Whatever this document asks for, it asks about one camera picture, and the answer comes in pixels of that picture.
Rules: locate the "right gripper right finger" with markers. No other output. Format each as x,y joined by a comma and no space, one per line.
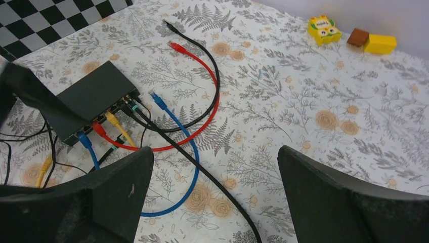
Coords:
327,205

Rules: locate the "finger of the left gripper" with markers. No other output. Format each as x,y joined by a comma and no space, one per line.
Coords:
19,82

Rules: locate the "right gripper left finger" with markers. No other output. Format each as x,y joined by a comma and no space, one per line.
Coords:
102,206

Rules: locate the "black network switch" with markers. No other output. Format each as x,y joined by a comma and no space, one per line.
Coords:
102,90

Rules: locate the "floral patterned table mat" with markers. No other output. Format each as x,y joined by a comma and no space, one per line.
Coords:
363,114

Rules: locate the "yellow rectangular block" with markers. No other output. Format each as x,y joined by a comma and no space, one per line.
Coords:
380,44

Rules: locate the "brown block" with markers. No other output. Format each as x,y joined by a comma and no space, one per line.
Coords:
358,37

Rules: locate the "yellow owl toy block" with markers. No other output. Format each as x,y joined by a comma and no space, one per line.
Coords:
323,30

